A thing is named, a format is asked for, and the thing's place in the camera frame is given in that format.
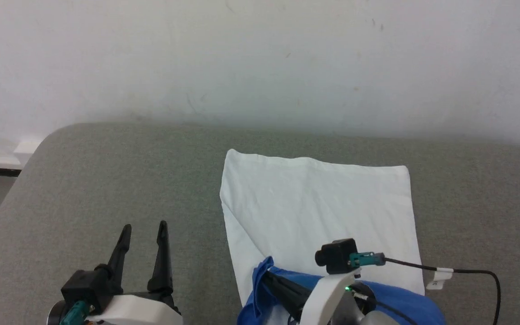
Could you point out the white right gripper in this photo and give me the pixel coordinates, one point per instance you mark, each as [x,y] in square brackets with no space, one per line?
[323,302]

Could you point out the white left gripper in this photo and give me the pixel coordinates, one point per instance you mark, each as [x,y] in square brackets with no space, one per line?
[138,311]

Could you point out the white and blue t-shirt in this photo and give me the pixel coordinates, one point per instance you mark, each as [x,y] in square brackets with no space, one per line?
[314,203]

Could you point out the grey fabric sofa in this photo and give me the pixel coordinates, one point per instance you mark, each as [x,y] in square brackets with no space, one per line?
[106,180]

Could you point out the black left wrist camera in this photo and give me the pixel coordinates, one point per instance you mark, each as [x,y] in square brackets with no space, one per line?
[84,286]

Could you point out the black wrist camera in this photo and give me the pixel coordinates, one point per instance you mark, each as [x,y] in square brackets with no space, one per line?
[84,286]
[339,255]

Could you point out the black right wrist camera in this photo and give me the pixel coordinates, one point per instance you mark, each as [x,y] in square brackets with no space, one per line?
[339,255]

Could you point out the white wall skirting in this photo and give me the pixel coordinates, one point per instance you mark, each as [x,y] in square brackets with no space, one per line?
[27,149]

